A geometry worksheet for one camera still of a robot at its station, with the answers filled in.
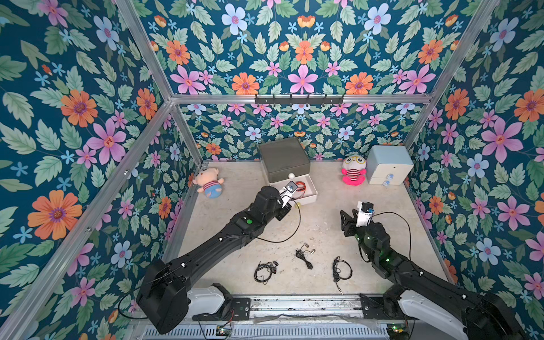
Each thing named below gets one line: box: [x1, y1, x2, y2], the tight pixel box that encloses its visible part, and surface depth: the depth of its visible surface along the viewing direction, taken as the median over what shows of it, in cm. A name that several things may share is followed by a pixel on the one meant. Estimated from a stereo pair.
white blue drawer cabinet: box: [366, 145, 415, 187], surface depth 106 cm
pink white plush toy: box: [341, 154, 367, 186], surface depth 112 cm
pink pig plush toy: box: [192, 167, 225, 200], surface depth 106 cm
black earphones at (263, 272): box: [253, 260, 279, 285], surface depth 84 cm
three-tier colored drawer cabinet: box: [259, 137, 319, 204], surface depth 97 cm
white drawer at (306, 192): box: [269, 173, 319, 206], surface depth 97 cm
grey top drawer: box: [259, 136, 311, 184], surface depth 93 cm
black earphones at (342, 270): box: [332, 256, 353, 296], surface depth 84 cm
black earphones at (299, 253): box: [295, 242, 316, 270], surface depth 88 cm
